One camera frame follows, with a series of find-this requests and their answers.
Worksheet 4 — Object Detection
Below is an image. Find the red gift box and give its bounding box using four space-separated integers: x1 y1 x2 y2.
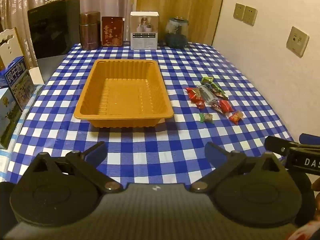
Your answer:
101 16 125 46

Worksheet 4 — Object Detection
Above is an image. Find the red patterned candy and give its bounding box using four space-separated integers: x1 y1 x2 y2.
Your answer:
211 102 224 114

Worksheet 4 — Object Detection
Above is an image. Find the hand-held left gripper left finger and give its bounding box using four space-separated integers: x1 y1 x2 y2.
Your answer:
24 141 124 193

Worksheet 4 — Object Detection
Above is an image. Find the orange plastic tray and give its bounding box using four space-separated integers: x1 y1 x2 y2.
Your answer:
74 59 175 128

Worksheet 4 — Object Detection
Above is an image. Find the small white box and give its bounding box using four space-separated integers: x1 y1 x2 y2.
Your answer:
29 66 45 85

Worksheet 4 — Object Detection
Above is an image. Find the grey snack packet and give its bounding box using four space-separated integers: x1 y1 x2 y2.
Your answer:
197 85 216 103

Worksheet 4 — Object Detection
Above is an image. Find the black flat screen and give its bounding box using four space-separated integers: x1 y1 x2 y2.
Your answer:
27 0 81 84

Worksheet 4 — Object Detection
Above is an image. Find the light blue milk carton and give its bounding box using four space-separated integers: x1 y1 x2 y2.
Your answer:
0 87 23 149

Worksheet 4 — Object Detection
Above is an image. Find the red snack packet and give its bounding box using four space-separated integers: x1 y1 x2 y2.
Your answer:
185 87 202 103

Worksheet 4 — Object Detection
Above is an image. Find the white carved chair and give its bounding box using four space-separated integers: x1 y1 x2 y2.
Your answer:
0 27 25 70

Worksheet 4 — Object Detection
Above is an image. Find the white printed carton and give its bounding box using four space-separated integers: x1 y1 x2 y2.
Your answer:
130 11 160 50

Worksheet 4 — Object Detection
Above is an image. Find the glass jar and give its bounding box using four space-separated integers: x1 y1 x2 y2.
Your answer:
165 17 188 48

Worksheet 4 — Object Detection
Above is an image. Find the beige wall socket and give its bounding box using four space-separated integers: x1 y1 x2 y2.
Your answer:
286 26 310 58

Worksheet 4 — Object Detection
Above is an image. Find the dark blue milk carton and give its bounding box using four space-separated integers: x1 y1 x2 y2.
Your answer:
0 56 35 112

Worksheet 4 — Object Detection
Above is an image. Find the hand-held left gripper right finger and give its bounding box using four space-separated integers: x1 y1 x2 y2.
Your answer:
190 141 290 193

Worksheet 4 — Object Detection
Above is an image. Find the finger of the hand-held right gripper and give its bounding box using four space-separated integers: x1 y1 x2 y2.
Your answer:
299 133 320 150
264 135 300 159

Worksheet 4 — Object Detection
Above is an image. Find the blue checked tablecloth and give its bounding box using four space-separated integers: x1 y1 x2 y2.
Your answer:
10 42 295 187

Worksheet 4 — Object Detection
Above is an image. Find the brown metal canister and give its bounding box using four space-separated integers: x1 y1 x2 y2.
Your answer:
79 11 101 50

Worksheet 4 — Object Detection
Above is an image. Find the person's right forearm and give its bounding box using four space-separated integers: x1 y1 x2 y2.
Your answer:
295 219 320 240

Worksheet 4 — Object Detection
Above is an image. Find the orange-red candy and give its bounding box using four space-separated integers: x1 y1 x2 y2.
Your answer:
228 110 244 125

